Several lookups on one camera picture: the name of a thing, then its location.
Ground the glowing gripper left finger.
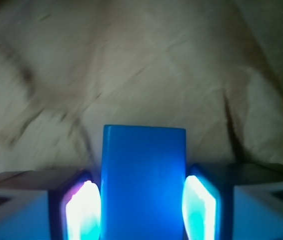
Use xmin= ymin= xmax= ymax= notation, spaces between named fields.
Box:
xmin=0 ymin=169 xmax=101 ymax=240

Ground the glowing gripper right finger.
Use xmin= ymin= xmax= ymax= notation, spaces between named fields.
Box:
xmin=182 ymin=163 xmax=283 ymax=240

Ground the blue rectangular block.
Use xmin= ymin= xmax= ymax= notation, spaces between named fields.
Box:
xmin=100 ymin=125 xmax=186 ymax=240

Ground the brown paper bag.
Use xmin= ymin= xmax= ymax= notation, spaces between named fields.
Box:
xmin=0 ymin=0 xmax=283 ymax=175

